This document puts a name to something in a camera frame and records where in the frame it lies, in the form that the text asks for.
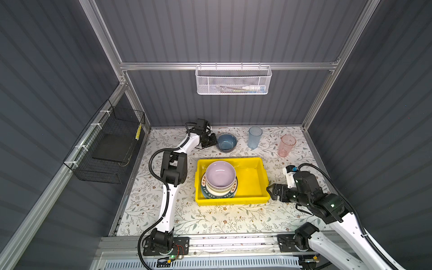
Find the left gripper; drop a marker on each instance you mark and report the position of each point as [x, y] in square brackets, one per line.
[213, 140]

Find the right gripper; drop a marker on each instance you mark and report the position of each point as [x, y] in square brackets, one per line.
[282, 187]

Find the dark blue ceramic bowl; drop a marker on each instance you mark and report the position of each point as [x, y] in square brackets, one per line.
[226, 142]

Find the yellow plastic bin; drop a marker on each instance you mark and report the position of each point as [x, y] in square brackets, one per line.
[250, 189]

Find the purple ceramic bowl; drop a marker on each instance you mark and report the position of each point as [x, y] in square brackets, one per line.
[220, 174]

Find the green rim lettered plate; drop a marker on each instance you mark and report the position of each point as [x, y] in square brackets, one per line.
[208, 193]

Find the green ceramic bowl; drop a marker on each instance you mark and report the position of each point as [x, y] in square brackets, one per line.
[221, 191]

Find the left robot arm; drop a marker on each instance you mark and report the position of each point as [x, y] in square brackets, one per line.
[170, 167]

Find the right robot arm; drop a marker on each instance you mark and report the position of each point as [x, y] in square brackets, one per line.
[370, 255]

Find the grey translucent cup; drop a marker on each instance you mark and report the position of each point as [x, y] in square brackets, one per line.
[255, 134]

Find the pink translucent cup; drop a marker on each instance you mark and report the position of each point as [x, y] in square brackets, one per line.
[287, 143]

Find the items in white basket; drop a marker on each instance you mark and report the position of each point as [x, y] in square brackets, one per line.
[241, 89]

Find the yellow tag on basket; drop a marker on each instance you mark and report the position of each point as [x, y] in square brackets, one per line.
[138, 132]

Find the white wire mesh basket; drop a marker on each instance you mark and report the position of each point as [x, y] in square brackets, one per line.
[208, 76]

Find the black wire basket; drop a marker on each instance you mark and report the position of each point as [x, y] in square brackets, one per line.
[109, 147]

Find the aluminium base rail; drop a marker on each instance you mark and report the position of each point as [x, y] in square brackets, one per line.
[125, 247]

